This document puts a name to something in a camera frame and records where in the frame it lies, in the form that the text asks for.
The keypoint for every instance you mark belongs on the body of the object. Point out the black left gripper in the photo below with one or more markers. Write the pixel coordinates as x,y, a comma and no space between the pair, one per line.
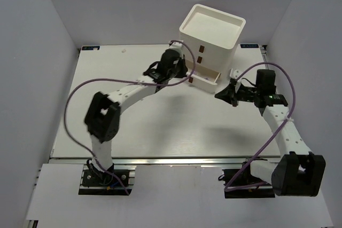
180,67

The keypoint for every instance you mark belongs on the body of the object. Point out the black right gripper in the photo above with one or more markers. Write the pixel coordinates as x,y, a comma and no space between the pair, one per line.
234,95

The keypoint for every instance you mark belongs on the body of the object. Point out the white three-drawer cabinet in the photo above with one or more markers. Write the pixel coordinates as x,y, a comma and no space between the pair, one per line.
213,36

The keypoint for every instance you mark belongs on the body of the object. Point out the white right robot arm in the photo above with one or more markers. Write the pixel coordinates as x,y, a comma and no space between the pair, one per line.
299,171

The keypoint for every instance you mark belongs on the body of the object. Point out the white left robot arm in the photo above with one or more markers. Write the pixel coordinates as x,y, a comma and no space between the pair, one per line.
103,116

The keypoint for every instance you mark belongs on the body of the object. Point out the right blue label sticker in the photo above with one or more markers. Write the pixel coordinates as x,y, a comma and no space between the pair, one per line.
249,46

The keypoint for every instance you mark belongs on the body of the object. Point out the blue label sticker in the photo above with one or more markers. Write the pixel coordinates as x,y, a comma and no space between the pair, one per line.
90,48
249,46

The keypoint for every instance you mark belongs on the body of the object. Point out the left blue label sticker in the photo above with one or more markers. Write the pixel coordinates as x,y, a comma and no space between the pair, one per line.
90,48

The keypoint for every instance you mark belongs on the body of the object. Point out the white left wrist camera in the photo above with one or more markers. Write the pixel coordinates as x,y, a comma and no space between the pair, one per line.
176,45

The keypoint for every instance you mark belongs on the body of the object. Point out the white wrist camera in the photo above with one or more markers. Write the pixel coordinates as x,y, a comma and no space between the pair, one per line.
176,45
234,79

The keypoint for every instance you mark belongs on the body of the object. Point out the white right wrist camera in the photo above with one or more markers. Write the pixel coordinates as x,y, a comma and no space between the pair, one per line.
234,79

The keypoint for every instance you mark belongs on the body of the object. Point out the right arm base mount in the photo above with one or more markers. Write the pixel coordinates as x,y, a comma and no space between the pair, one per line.
250,186

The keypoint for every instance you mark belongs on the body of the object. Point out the aluminium front rail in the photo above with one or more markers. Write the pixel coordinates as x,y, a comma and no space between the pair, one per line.
157,161

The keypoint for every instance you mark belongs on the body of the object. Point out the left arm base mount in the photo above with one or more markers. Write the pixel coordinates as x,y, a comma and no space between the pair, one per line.
97,182

